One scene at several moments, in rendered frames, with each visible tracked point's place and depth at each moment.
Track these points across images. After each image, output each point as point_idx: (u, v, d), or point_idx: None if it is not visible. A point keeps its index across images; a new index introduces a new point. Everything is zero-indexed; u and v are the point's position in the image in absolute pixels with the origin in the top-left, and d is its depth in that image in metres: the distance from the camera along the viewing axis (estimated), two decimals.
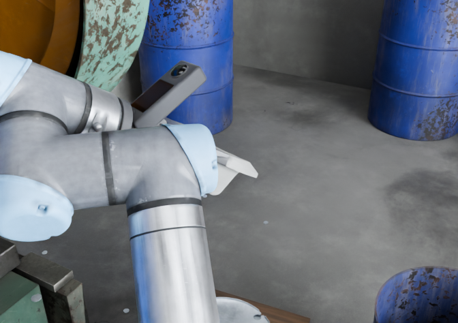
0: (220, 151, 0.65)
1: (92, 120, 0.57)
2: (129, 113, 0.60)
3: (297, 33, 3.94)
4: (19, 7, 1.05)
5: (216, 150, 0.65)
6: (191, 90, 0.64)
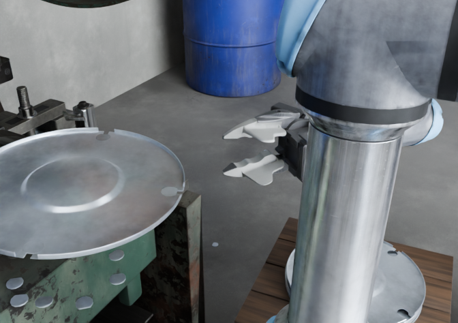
0: None
1: None
2: None
3: None
4: None
5: None
6: None
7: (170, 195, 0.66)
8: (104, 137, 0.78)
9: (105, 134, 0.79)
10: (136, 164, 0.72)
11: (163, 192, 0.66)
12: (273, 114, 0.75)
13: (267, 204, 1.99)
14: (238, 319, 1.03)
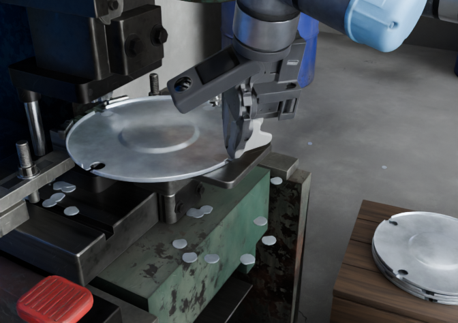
0: (221, 110, 0.74)
1: None
2: None
3: None
4: None
5: (222, 105, 0.73)
6: None
7: (214, 108, 0.91)
8: (108, 113, 0.90)
9: (104, 112, 0.90)
10: (163, 110, 0.91)
11: (208, 110, 0.91)
12: (246, 140, 0.68)
13: (319, 192, 2.08)
14: (337, 287, 1.12)
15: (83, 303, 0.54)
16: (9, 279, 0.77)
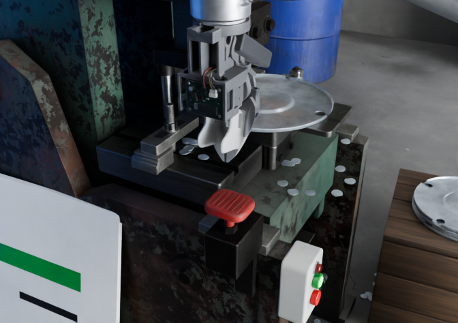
0: (253, 125, 0.72)
1: None
2: None
3: None
4: None
5: (255, 122, 0.71)
6: (264, 60, 0.73)
7: None
8: None
9: None
10: None
11: None
12: None
13: None
14: (386, 234, 1.38)
15: (251, 204, 0.79)
16: (157, 208, 1.02)
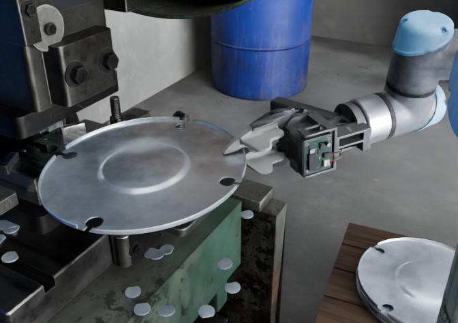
0: None
1: None
2: None
3: None
4: None
5: None
6: None
7: None
8: None
9: None
10: (157, 202, 0.65)
11: None
12: (267, 118, 0.74)
13: (308, 207, 2.00)
14: None
15: None
16: None
